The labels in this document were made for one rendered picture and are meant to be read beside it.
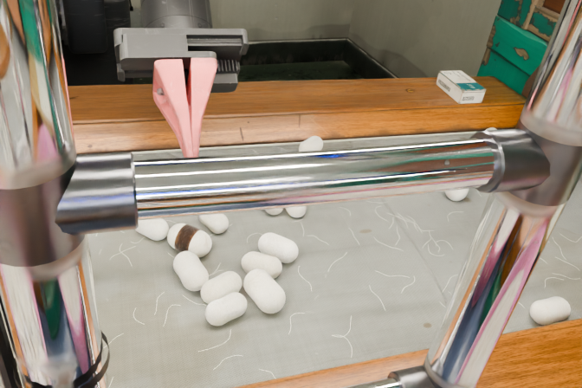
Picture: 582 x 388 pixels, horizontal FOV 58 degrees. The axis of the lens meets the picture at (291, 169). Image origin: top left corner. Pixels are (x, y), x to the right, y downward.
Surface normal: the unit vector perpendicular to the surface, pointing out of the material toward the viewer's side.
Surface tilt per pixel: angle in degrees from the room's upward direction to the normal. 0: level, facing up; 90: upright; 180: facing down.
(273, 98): 0
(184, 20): 41
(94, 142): 45
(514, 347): 0
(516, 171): 79
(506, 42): 90
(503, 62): 89
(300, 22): 88
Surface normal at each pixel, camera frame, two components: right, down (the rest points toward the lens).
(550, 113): -0.72, 0.32
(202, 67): 0.29, 0.09
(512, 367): 0.11, -0.83
